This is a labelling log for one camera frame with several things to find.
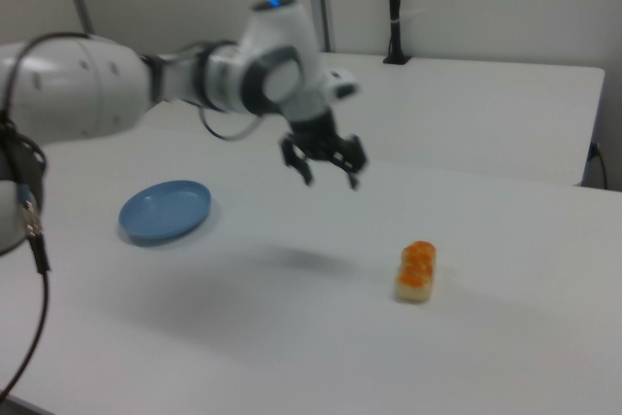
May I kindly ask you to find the blue round plate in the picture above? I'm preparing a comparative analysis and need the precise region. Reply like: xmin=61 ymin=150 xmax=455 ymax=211
xmin=118 ymin=179 xmax=214 ymax=247

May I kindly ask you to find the black cable at table end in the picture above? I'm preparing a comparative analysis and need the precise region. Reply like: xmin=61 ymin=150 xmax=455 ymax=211
xmin=587 ymin=142 xmax=609 ymax=189

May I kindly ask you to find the bread with orange topping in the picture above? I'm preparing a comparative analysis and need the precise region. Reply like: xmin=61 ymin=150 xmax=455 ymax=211
xmin=396 ymin=239 xmax=440 ymax=304

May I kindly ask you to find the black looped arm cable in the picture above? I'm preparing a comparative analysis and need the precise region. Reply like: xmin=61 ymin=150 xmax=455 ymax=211
xmin=196 ymin=106 xmax=266 ymax=143

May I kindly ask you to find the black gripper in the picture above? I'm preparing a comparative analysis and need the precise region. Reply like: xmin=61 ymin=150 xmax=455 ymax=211
xmin=279 ymin=111 xmax=369 ymax=191

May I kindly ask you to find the black cable with plug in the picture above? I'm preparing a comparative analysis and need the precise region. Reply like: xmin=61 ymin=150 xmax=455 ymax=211
xmin=0 ymin=181 xmax=52 ymax=404

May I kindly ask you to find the black camera stand pole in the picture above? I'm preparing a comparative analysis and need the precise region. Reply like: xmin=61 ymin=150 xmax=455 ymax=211
xmin=382 ymin=0 xmax=413 ymax=66

